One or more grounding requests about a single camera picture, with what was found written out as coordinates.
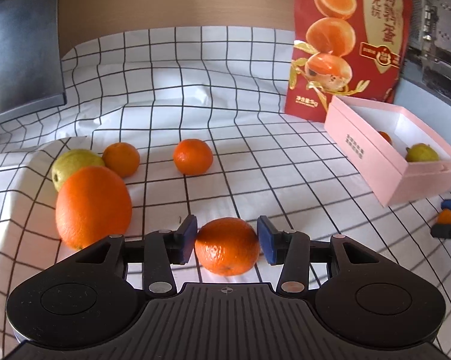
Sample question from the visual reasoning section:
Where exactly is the large orange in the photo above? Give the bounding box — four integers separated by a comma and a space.
55, 166, 132, 250

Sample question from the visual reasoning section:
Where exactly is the pink cardboard box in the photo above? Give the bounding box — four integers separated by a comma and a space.
325, 96, 451, 206

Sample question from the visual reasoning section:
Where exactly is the small mandarin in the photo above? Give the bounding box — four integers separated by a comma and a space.
173, 139, 213, 176
102, 142, 140, 178

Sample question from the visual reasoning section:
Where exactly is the white black grid tablecloth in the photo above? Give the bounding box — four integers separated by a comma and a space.
0, 27, 451, 359

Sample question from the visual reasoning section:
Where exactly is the yellow-green pear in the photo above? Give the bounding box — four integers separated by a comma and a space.
52, 149, 105, 192
405, 143, 440, 163

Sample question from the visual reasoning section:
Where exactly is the small mandarin beside pear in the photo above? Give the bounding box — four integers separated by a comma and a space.
102, 142, 140, 178

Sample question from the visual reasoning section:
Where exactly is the black framed glass panel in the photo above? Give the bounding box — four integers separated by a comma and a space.
402, 0, 451, 106

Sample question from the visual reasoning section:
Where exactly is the red quail egg snack bag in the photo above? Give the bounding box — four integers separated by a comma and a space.
285, 0, 413, 122

